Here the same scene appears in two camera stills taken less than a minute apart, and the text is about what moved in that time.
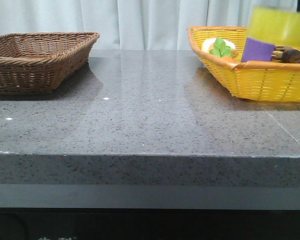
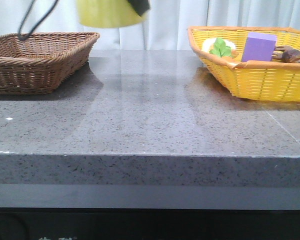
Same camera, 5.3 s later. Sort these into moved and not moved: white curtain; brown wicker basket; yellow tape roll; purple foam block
Moved: yellow tape roll
Not moved: white curtain; brown wicker basket; purple foam block
